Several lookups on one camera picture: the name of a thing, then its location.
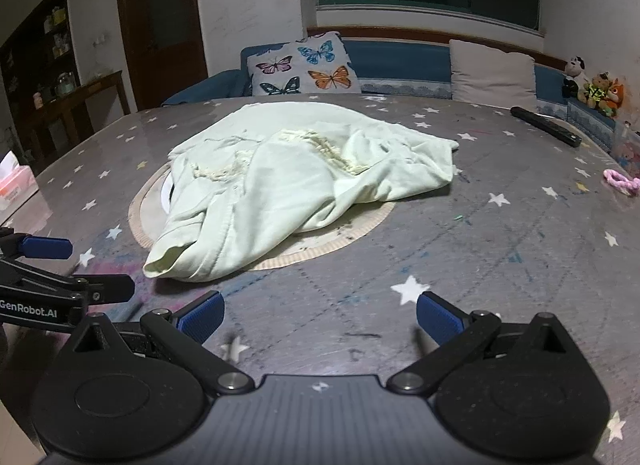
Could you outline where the wooden shelf cabinet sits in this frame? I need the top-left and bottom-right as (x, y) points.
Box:
(0, 0), (83, 156)

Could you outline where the beige pillow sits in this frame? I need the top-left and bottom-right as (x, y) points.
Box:
(448, 39), (538, 106)

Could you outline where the clear plastic toy bag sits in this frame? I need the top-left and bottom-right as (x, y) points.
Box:
(612, 120), (640, 178)

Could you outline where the panda plush toy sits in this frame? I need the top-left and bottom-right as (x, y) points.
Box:
(562, 56), (591, 98)

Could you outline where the orange fox plush toy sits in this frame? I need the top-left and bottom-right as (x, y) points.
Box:
(600, 77), (626, 118)

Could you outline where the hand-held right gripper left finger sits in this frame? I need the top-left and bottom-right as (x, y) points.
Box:
(60, 290), (256, 396)

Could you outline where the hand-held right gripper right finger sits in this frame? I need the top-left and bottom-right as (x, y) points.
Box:
(387, 291), (583, 396)

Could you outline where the dark wooden door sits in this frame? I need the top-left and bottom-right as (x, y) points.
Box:
(114, 0), (208, 110)

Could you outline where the light green garment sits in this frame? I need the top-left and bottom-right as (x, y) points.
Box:
(142, 102), (460, 283)

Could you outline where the wooden side table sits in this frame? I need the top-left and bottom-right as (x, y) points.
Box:
(22, 70), (131, 160)

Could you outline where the pink white tissue pack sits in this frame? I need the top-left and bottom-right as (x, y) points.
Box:
(0, 150), (40, 213)

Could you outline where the pink braided rope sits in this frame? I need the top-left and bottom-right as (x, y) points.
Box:
(602, 168), (640, 196)

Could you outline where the blue sofa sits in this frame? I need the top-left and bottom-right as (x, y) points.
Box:
(161, 30), (621, 156)

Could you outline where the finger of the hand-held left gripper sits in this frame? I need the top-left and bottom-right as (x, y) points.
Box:
(0, 227), (74, 261)
(0, 258), (137, 306)

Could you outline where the black remote control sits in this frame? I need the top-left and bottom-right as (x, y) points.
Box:
(510, 106), (583, 148)

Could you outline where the grey starred tablecloth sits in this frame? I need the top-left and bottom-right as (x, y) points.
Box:
(0, 97), (640, 465)

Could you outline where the brown wooden rail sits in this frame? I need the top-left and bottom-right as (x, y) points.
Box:
(306, 25), (571, 70)

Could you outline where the butterfly print pillow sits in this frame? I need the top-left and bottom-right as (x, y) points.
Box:
(248, 32), (362, 97)

